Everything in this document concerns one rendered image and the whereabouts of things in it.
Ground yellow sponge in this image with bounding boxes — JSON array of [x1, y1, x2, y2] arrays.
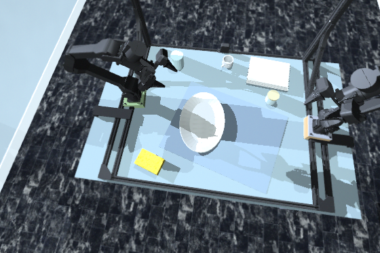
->
[[134, 149, 165, 175]]

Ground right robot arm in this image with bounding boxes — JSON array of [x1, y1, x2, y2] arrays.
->
[[63, 39, 156, 102]]

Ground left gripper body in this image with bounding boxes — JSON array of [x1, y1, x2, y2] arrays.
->
[[317, 77, 367, 110]]

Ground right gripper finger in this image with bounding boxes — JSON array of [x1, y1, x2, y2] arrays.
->
[[146, 80, 165, 90], [163, 59, 178, 72]]

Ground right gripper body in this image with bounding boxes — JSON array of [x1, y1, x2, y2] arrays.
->
[[133, 49, 168, 92]]

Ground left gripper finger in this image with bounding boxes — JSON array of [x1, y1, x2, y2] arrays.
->
[[319, 107, 347, 123], [304, 84, 325, 105]]

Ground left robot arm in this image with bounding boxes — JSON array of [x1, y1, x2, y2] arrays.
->
[[312, 64, 380, 135]]

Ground pale blue flat mat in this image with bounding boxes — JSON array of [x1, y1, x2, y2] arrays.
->
[[159, 81, 288, 194]]

